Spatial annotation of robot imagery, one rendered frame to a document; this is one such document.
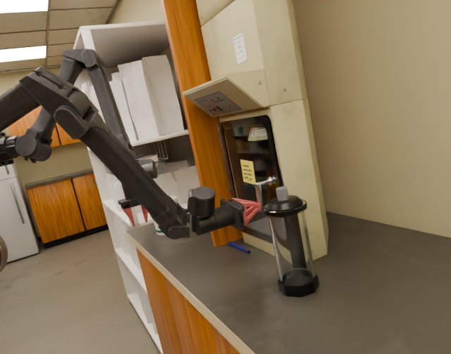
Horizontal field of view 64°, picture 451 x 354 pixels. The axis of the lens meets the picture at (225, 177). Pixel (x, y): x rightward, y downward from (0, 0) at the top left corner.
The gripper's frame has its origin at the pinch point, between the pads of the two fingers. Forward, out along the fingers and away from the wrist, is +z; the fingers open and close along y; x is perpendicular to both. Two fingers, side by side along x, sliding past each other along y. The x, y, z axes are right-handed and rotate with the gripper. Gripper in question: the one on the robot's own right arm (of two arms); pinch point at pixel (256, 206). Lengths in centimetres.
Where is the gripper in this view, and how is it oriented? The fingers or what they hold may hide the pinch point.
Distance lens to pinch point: 104.1
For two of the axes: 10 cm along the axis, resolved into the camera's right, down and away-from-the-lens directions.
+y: -4.9, -2.0, 8.5
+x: 1.0, 9.5, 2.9
